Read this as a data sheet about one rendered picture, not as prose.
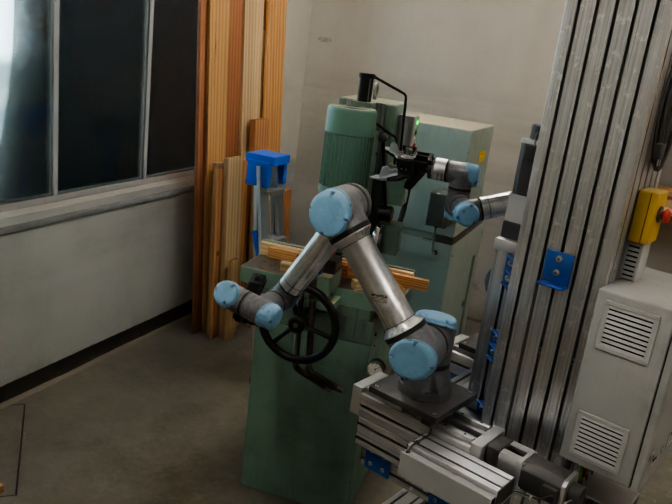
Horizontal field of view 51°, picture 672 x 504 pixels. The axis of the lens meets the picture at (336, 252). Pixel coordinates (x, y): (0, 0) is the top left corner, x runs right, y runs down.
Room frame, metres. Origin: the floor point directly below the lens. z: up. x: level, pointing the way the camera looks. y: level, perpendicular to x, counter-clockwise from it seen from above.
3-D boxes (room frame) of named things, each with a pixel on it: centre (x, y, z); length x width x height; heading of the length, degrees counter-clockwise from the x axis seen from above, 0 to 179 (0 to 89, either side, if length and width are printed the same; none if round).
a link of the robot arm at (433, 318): (1.81, -0.29, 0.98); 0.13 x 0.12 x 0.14; 158
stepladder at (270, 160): (3.38, 0.33, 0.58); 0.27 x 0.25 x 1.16; 67
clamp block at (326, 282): (2.33, 0.06, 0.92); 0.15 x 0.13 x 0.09; 75
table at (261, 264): (2.42, 0.03, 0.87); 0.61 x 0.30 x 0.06; 75
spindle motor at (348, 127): (2.52, 0.00, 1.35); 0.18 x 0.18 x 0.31
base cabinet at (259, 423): (2.64, -0.03, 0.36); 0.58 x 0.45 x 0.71; 165
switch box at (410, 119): (2.79, -0.22, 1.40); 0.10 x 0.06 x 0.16; 165
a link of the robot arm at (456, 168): (2.32, -0.38, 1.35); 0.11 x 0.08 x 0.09; 75
